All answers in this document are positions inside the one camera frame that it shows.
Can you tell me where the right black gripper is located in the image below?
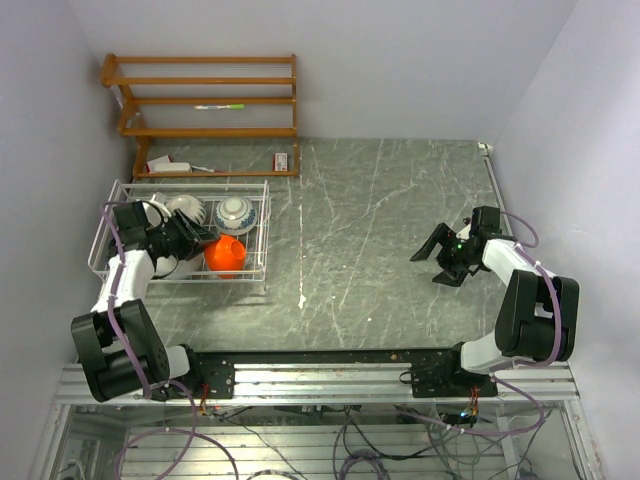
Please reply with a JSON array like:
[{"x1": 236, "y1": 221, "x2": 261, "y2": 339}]
[{"x1": 411, "y1": 223, "x2": 478, "y2": 286}]

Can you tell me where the cream bowl blue base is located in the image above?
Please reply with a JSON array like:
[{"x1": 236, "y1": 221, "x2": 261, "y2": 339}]
[{"x1": 165, "y1": 194, "x2": 206, "y2": 225}]

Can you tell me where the orange bowl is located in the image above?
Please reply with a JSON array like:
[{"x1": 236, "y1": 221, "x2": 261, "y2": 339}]
[{"x1": 204, "y1": 235, "x2": 246, "y2": 279}]

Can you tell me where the blue floral bowl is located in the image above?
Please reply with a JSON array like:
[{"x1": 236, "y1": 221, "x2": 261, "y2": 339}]
[{"x1": 213, "y1": 196, "x2": 258, "y2": 236}]

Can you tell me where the plain white bowl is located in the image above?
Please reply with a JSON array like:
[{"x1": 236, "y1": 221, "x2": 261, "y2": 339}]
[{"x1": 153, "y1": 254, "x2": 203, "y2": 280}]

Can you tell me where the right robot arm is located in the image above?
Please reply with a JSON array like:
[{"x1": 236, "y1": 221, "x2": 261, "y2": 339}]
[{"x1": 399, "y1": 206, "x2": 580, "y2": 399}]

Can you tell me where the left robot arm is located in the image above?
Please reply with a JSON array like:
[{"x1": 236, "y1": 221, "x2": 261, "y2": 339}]
[{"x1": 71, "y1": 201, "x2": 220, "y2": 402}]

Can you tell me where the wooden shelf rack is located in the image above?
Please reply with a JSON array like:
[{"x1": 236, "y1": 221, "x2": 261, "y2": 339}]
[{"x1": 99, "y1": 53, "x2": 301, "y2": 180}]

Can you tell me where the white box under shelf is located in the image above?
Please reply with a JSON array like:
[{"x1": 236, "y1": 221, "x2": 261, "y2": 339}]
[{"x1": 145, "y1": 155, "x2": 192, "y2": 174}]

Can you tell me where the red white small box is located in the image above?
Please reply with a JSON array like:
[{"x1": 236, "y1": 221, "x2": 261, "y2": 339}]
[{"x1": 272, "y1": 152, "x2": 289, "y2": 172}]

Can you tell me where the green white pen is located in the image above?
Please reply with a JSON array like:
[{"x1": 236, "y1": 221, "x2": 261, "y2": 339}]
[{"x1": 194, "y1": 104, "x2": 245, "y2": 111}]

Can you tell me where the white wire dish rack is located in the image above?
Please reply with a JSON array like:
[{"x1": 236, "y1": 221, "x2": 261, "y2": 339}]
[{"x1": 107, "y1": 180, "x2": 271, "y2": 284}]

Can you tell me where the aluminium mounting rail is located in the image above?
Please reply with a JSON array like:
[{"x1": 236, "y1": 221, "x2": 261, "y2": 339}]
[{"x1": 49, "y1": 359, "x2": 581, "y2": 406}]

